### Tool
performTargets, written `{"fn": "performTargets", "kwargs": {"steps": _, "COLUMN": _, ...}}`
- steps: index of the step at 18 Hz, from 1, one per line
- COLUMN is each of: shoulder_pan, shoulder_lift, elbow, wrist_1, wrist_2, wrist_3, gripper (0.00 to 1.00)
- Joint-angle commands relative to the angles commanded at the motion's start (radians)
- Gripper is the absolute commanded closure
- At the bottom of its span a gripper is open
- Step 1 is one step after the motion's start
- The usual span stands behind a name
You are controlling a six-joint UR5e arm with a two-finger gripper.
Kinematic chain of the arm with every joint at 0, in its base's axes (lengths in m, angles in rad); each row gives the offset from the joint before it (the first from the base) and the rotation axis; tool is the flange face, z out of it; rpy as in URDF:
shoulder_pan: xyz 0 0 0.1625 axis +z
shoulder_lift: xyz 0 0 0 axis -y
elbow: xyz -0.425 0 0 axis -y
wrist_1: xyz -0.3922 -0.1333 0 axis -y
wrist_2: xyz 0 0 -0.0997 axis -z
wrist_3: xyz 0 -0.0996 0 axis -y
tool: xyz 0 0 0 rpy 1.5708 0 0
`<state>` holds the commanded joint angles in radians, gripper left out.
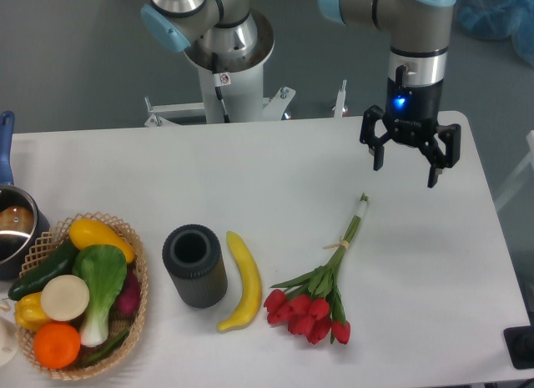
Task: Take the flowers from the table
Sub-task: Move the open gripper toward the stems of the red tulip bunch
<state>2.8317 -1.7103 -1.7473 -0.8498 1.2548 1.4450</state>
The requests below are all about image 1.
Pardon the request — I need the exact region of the white garlic piece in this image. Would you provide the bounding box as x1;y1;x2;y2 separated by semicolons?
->
0;299;11;312

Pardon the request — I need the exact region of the purple red onion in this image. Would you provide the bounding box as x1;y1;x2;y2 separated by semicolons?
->
114;269;141;316

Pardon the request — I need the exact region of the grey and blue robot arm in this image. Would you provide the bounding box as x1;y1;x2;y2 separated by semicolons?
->
140;0;461;186

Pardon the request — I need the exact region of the yellow squash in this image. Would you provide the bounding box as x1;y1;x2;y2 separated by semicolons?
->
68;218;136;264

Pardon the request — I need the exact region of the white round radish slice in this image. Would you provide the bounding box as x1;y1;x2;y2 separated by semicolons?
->
40;275;89;321

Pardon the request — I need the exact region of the blue handled saucepan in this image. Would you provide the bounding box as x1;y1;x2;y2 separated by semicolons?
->
1;111;50;280

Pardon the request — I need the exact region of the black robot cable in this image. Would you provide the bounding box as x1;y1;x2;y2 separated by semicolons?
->
210;52;231;124

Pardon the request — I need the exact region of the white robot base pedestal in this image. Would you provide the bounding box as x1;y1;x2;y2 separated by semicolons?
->
141;5;296;123

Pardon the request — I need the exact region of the red tulip bouquet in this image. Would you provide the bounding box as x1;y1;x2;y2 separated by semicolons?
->
264;194;369;345

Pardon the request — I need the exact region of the orange fruit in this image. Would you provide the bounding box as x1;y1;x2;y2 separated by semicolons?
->
33;323;81;369

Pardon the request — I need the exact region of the yellow banana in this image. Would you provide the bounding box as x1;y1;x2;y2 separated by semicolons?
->
216;231;263;332

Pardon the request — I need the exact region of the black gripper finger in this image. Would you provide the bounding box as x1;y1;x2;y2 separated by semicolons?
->
418;123;461;188
360;105;393;171

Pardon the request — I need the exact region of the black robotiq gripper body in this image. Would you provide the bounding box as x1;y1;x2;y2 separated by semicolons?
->
382;79;443;147

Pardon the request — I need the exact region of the green bok choy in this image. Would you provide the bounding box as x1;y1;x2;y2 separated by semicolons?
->
73;244;127;347

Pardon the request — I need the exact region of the green chili pepper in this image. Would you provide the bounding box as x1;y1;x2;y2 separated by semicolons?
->
78;329;129;368

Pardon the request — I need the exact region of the yellow bell pepper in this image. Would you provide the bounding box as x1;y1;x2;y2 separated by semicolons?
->
15;292;53;332

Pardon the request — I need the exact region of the black device at edge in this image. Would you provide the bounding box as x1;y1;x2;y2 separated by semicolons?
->
503;325;533;370

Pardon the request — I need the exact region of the blue plastic bag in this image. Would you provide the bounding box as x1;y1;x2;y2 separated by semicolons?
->
455;0;533;65

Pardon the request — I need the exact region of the dark green cucumber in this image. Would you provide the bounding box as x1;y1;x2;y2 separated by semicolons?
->
8;239;79;301

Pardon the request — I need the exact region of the dark grey ribbed vase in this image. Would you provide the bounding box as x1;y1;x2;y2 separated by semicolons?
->
162;224;228;309

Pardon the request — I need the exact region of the woven wicker basket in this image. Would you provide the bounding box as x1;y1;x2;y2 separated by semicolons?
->
16;212;149;380

